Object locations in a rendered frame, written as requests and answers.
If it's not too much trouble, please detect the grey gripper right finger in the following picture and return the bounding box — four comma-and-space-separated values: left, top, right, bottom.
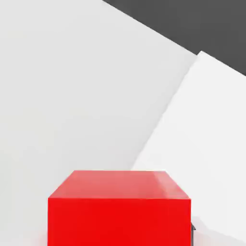
190, 216, 246, 246

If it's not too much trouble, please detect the small red cube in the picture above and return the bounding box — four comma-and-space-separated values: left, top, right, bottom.
47, 170, 192, 246

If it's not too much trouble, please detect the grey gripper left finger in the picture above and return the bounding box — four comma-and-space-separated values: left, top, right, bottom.
11, 227, 49, 246

